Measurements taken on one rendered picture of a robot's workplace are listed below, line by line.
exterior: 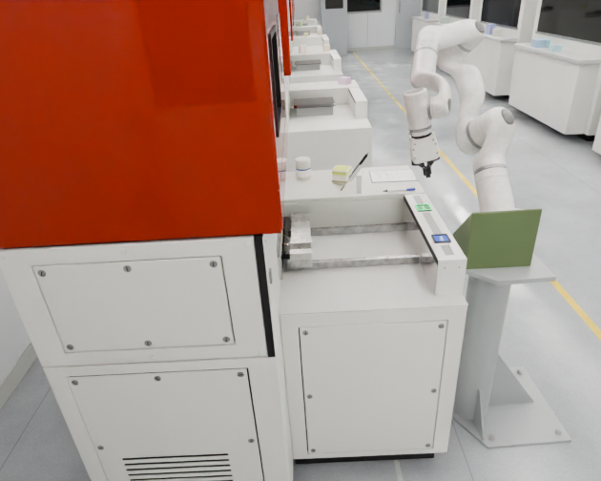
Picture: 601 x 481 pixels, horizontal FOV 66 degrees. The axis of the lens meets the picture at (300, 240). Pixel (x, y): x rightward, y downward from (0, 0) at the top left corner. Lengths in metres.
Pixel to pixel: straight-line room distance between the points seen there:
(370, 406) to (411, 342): 0.33
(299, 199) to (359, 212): 0.27
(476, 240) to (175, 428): 1.21
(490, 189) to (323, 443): 1.17
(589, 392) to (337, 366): 1.39
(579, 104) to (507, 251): 4.58
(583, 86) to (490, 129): 4.42
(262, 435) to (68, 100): 1.14
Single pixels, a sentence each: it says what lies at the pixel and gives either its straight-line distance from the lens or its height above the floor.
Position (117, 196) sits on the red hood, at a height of 1.35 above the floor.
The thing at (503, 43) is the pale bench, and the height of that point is 0.85.
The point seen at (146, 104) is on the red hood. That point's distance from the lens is 1.12.
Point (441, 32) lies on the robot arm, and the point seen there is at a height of 1.58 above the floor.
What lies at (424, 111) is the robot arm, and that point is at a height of 1.36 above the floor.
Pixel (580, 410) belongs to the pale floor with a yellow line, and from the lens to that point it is 2.60.
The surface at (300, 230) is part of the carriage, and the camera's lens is 1.94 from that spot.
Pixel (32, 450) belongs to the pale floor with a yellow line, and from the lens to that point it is 2.61.
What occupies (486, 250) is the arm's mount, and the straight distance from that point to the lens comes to 1.81.
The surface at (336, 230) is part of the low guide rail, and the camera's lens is 2.01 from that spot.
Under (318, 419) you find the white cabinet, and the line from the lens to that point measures 1.91.
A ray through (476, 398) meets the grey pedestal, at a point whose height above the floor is 0.15.
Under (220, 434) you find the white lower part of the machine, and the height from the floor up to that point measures 0.50.
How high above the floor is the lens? 1.77
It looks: 29 degrees down
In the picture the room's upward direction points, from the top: 4 degrees counter-clockwise
